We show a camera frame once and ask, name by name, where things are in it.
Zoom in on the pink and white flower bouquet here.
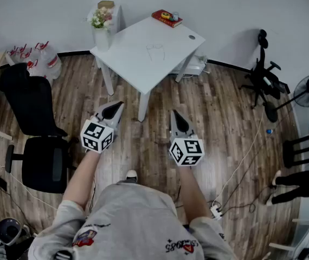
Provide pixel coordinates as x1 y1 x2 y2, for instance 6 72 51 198
85 6 114 31

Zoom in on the person's right forearm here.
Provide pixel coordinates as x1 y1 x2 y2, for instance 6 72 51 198
178 165 212 224

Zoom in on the yellow handheld fan green handle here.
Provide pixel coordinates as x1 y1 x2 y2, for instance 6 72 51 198
160 11 175 22

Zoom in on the person's grey sweatshirt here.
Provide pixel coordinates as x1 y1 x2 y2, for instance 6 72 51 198
27 180 235 260

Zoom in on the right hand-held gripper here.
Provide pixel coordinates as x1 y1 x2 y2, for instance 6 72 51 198
169 109 205 167

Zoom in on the white vase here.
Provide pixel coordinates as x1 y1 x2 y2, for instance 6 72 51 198
93 27 111 51

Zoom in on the white cardboard box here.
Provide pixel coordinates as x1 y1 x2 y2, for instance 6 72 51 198
87 4 123 36

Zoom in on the person's left forearm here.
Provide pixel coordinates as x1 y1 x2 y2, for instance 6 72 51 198
62 149 101 211

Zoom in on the black stool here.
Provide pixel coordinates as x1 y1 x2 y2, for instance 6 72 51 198
282 135 309 169

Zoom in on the white power strip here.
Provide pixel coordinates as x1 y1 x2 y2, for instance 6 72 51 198
210 202 223 220

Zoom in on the white shelf frame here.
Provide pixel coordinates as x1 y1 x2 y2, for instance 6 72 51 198
268 218 309 260

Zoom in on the black padded office chair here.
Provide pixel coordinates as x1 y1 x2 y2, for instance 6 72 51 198
0 62 79 194

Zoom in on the black strap buckle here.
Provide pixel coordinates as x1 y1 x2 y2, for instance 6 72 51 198
55 249 73 260

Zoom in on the white square table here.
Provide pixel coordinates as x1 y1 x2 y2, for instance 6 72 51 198
89 16 206 123

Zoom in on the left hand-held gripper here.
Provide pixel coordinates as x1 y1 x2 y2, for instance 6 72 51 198
80 101 125 154

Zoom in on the person's white shoe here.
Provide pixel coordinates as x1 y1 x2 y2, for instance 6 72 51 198
126 169 138 183

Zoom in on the tan octagonal box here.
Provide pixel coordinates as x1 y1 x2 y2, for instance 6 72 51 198
97 0 115 10

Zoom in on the red hardcover book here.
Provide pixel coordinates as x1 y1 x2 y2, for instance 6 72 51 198
151 9 183 28

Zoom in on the grey domed device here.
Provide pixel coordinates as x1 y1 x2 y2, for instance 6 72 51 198
0 217 22 246

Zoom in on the long white cable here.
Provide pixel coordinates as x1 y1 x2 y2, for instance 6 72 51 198
213 109 265 208

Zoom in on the black mesh chair with headrest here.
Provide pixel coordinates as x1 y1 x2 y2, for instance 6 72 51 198
238 29 290 110

